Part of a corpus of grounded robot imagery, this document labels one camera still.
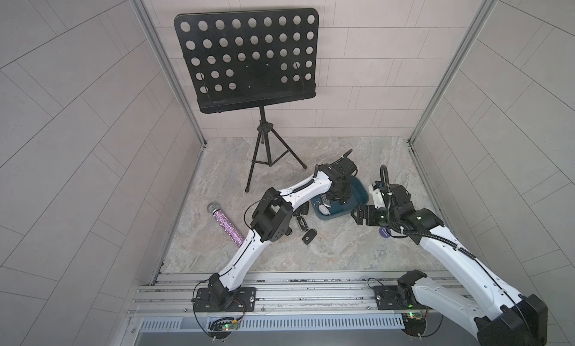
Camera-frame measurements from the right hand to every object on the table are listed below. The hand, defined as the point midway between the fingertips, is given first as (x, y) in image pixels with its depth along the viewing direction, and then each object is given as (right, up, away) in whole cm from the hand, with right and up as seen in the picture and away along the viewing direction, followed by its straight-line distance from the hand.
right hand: (360, 212), depth 79 cm
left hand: (0, +4, +14) cm, 15 cm away
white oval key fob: (-12, -2, +12) cm, 17 cm away
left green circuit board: (-44, -30, -13) cm, 55 cm away
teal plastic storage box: (+4, +3, +15) cm, 16 cm away
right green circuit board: (+14, -31, -11) cm, 36 cm away
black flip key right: (-20, -2, +12) cm, 23 cm away
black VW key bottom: (-18, -10, +5) cm, 21 cm away
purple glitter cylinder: (-55, 0, +9) cm, 56 cm away
